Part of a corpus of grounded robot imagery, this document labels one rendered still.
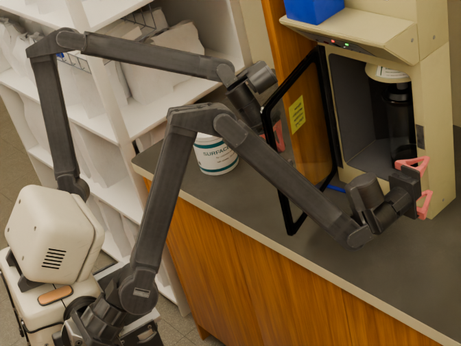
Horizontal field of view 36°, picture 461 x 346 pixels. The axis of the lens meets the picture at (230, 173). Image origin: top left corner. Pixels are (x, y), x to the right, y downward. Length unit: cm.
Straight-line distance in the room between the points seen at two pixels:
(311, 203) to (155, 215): 32
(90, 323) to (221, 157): 89
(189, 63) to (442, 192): 74
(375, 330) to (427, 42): 75
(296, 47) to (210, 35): 119
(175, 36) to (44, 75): 112
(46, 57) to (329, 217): 77
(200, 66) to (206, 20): 128
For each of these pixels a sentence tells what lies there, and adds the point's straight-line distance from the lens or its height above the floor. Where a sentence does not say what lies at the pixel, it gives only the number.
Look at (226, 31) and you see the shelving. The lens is 296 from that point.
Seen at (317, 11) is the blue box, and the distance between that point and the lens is 168.
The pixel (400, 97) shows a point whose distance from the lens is 188.
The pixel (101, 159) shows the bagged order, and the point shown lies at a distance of 310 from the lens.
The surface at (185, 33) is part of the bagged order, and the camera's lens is 285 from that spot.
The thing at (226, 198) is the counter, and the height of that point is 94.
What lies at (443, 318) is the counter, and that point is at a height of 94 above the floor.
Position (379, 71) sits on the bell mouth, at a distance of 182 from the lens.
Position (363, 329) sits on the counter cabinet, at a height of 73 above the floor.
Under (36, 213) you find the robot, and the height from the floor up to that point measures 138.
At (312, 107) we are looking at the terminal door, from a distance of 188.
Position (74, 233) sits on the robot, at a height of 134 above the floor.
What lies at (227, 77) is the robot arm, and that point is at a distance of 175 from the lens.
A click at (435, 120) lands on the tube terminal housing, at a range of 181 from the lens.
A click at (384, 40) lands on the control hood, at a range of 158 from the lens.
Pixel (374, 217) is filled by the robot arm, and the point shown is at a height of 122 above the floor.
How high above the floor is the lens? 222
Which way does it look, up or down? 35 degrees down
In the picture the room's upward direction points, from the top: 15 degrees counter-clockwise
